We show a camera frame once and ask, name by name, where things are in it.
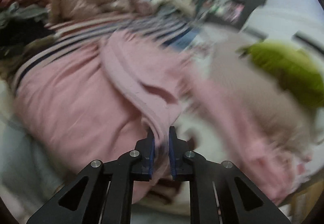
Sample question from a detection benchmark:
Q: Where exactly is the cream blanket pile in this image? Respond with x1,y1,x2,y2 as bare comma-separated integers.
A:
151,0,196,17

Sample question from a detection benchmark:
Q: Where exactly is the pink dotted pajama top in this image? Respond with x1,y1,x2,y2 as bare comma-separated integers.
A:
14,31,295,204

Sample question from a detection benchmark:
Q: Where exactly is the pink beige crumpled duvet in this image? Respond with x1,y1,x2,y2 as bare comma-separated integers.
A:
49,0,156,24

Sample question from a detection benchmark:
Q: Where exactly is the beige striped pillow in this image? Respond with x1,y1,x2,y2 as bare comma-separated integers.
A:
210,35,315,158

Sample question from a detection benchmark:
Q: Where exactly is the white bed headboard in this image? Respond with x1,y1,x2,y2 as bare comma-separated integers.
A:
241,6,323,55

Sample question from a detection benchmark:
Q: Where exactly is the green avocado plush toy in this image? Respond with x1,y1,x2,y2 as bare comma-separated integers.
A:
236,40,323,109

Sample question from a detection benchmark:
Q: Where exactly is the striped fleece bed blanket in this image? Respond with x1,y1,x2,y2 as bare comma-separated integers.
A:
9,13,201,92

